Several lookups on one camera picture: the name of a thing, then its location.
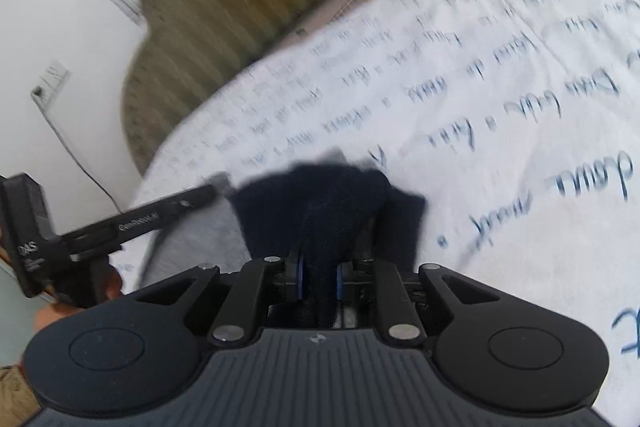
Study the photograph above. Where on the white wall socket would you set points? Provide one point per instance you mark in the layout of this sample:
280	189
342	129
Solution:
49	84

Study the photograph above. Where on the white bedsheet with script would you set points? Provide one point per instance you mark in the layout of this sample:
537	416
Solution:
517	120

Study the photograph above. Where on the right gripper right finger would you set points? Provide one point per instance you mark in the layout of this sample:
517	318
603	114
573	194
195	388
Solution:
492	348

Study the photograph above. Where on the person's left hand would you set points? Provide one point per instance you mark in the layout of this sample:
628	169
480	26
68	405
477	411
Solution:
58	311

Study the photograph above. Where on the grey and navy sweater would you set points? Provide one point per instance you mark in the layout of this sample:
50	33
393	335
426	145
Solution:
326	213

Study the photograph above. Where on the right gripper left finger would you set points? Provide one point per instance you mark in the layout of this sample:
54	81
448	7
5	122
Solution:
136	352

